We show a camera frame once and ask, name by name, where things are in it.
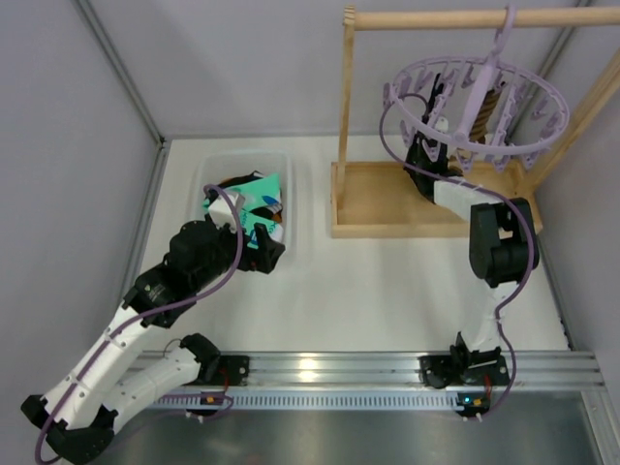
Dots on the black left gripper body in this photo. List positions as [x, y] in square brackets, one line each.
[257, 253]

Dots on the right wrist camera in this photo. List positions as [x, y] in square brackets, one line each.
[442, 125]

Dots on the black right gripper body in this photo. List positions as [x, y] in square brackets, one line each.
[425, 161]

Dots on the aluminium mounting rail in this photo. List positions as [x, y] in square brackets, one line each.
[333, 381]

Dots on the lilac round clip hanger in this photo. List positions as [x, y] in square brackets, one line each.
[530, 115]

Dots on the brown striped sock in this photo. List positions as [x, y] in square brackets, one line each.
[479, 132]

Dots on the black blue sport sock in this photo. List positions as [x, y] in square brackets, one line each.
[240, 180]

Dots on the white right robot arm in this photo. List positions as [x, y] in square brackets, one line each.
[502, 254]

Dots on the wooden hanger rack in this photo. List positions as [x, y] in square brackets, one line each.
[374, 199]

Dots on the green sock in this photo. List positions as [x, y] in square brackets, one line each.
[268, 216]
[261, 192]

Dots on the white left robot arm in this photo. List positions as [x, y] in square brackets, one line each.
[79, 418]

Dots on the white plastic basket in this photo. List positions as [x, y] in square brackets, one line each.
[214, 168]

